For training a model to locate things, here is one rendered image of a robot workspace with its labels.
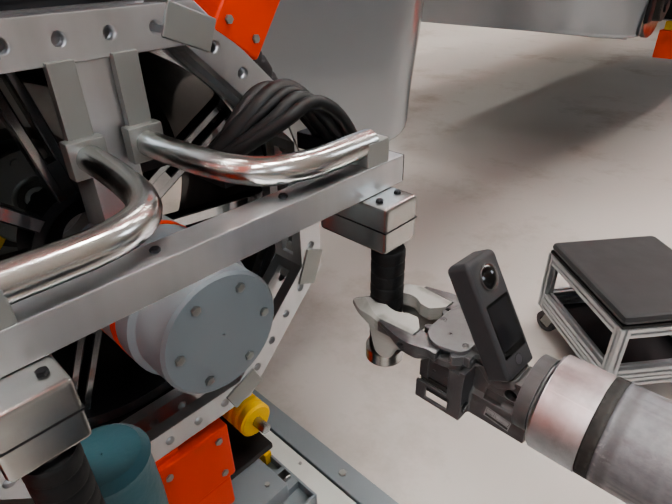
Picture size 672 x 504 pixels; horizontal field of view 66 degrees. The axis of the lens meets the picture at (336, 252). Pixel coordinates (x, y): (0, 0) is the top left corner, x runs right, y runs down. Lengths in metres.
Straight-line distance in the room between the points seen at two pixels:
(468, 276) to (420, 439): 1.08
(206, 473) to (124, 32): 0.59
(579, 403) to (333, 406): 1.17
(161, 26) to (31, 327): 0.32
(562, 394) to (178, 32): 0.48
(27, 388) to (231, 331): 0.21
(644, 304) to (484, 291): 1.12
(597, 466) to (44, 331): 0.41
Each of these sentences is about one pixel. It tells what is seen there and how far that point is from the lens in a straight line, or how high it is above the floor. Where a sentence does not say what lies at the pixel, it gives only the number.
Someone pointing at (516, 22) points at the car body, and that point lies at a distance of 2.90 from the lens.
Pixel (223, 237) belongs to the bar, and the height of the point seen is 0.98.
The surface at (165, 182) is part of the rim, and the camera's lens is 0.71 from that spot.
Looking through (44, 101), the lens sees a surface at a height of 0.97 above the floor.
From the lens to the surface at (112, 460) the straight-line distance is 0.58.
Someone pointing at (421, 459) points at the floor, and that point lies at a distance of 1.47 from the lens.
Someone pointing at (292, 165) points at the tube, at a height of 1.01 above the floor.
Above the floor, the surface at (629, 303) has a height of 0.34.
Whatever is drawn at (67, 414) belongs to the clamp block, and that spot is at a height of 0.93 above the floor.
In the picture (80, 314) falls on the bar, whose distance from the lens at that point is 0.36.
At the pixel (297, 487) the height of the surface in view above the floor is 0.15.
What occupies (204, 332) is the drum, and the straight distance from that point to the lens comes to 0.49.
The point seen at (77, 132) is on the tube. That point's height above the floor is 1.02.
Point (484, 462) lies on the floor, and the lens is 1.50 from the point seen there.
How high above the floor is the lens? 1.16
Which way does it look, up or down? 31 degrees down
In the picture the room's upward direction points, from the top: 1 degrees counter-clockwise
